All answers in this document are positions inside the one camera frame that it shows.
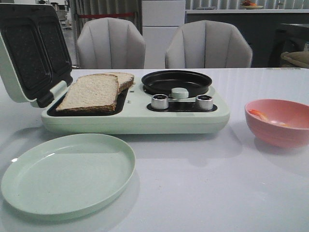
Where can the silver control knob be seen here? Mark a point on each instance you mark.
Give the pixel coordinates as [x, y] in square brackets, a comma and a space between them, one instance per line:
[204, 102]
[160, 102]

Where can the grey upholstered chair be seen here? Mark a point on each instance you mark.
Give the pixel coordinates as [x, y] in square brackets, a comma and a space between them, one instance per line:
[208, 44]
[111, 43]

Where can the mint green round plate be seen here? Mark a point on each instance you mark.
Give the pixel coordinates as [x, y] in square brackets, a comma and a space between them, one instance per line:
[69, 177]

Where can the left grey upholstered chair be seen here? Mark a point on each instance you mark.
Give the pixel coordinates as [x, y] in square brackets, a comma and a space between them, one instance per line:
[111, 43]

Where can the right silver control knob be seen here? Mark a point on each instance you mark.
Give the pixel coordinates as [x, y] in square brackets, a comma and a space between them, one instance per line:
[204, 102]

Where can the right grey upholstered chair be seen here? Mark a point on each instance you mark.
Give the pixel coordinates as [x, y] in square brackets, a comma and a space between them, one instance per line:
[208, 44]

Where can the white bread slice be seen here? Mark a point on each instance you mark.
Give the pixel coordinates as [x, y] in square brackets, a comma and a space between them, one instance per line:
[125, 80]
[91, 93]

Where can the dark grey counter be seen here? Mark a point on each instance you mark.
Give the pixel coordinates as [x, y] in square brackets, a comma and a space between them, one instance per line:
[257, 26]

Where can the round black frying pan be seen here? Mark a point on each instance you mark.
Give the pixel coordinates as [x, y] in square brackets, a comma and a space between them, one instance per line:
[162, 82]

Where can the left silver control knob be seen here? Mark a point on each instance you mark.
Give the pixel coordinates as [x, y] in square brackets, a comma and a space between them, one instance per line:
[160, 102]

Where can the fruit plate on counter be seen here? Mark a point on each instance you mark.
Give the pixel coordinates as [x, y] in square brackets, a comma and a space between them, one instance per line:
[249, 5]

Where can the pink plastic bowl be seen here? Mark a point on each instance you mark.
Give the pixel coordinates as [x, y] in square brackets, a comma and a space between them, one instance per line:
[295, 114]

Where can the mint green breakfast maker base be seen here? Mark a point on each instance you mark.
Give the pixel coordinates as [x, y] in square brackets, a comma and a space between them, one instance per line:
[135, 118]

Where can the white cabinet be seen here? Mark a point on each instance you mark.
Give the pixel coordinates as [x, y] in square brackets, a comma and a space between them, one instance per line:
[160, 19]

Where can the mint green breakfast maker lid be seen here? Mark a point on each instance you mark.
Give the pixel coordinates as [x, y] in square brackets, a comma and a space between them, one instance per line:
[35, 64]

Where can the dark appliance on right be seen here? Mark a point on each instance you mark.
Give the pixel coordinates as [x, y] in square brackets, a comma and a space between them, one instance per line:
[288, 38]

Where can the beige cushion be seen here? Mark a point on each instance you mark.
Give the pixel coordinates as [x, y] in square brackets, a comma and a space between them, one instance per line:
[299, 59]

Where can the red barrier belt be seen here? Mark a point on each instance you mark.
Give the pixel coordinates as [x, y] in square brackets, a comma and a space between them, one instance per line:
[131, 14]

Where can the orange white shrimp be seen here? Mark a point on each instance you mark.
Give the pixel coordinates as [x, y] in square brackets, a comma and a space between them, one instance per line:
[263, 117]

